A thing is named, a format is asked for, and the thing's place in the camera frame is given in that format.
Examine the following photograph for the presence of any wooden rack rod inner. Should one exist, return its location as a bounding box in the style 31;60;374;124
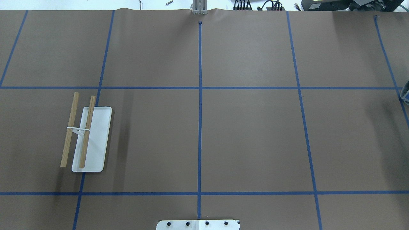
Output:
79;96;96;169

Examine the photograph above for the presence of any wooden rack rod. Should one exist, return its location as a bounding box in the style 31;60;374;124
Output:
60;92;80;168
79;96;96;169

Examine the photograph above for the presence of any wooden rack rod outer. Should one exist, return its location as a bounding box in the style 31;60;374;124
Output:
60;92;80;168

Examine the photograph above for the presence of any silver camera mount bracket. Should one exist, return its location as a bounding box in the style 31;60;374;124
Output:
191;0;208;15

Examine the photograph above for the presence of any white rack base plate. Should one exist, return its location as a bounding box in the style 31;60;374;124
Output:
71;106;112;173

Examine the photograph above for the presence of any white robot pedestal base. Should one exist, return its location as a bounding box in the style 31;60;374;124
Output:
156;219;241;230

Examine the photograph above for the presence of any white rack bracket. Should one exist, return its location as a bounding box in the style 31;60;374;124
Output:
66;126;90;137

